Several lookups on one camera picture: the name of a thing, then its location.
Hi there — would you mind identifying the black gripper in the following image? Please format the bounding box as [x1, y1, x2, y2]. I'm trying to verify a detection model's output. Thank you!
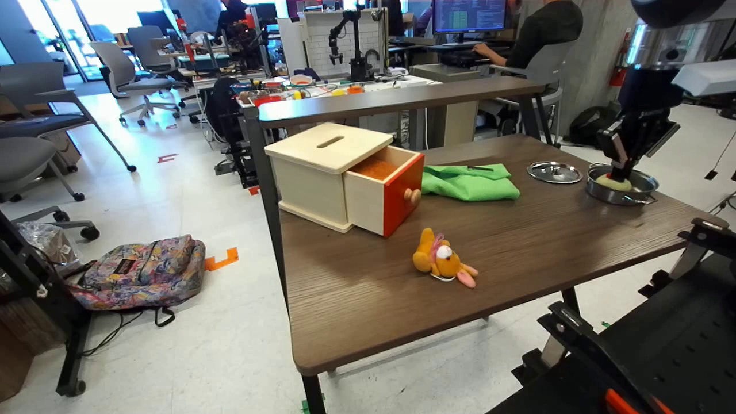
[593, 105, 683, 186]

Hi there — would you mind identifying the yellow and red toy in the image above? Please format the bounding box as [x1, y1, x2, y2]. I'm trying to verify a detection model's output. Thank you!
[596, 172, 636, 195]

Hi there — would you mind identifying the silver pot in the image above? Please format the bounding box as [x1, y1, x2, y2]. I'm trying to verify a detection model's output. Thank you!
[583, 164, 662, 209]

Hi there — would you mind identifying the silver pot lid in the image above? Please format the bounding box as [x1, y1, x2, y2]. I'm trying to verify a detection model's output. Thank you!
[527, 160, 583, 189]

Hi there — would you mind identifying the orange plush animal toy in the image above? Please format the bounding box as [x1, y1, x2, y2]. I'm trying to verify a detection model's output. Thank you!
[409, 225, 480, 293]

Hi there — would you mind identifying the black backpack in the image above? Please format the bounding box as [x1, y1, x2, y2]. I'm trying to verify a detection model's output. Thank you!
[566, 103, 625, 150]

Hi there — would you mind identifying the grey chair with person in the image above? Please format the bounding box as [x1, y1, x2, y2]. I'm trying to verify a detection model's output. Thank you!
[489, 39, 580, 148]

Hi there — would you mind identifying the green cloth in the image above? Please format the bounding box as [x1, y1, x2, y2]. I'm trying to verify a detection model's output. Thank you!
[419, 161, 522, 206]

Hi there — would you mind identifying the seated person in black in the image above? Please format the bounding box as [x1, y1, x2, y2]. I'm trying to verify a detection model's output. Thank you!
[472, 0, 587, 72]

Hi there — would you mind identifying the computer monitor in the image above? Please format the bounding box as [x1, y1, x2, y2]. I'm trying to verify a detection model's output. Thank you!
[430, 0, 508, 39]

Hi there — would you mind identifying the orange front wooden drawer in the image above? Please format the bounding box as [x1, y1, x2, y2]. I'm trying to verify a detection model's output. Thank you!
[342, 146, 428, 239]

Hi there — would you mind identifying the grey desk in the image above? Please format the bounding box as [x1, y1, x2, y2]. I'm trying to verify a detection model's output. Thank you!
[242, 74, 554, 202]

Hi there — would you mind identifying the cream wooden slot box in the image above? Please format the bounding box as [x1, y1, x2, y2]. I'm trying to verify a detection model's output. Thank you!
[261, 122, 396, 234]

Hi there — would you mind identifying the white panel board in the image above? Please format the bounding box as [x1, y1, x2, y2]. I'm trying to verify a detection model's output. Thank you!
[303, 8, 390, 80]

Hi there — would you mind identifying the black chair with bag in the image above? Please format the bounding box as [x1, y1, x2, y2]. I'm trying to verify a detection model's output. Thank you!
[200, 77, 259, 192]

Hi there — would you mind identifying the colourful patterned backpack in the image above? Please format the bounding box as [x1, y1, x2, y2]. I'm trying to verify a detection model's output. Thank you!
[66, 232, 209, 329]

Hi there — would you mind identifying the black metal stand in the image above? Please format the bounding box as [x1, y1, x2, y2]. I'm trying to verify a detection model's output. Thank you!
[0, 209, 97, 401]

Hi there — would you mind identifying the large grey office chair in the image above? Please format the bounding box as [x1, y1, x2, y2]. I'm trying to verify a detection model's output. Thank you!
[0, 59, 141, 243]

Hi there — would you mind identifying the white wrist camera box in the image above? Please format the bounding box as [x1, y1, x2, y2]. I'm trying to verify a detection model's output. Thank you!
[670, 57, 736, 102]

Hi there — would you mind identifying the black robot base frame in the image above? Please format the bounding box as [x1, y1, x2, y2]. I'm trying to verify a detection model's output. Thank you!
[487, 217, 736, 414]

